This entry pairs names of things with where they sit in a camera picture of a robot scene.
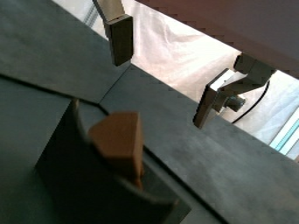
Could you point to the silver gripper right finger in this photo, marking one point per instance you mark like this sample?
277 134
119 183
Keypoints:
221 92

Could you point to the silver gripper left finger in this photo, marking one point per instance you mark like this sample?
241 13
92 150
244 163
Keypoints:
119 29

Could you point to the brown three prong object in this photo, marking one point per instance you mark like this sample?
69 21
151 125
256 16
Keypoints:
117 138

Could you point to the black curved fixture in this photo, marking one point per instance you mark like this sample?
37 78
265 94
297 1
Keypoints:
88 193

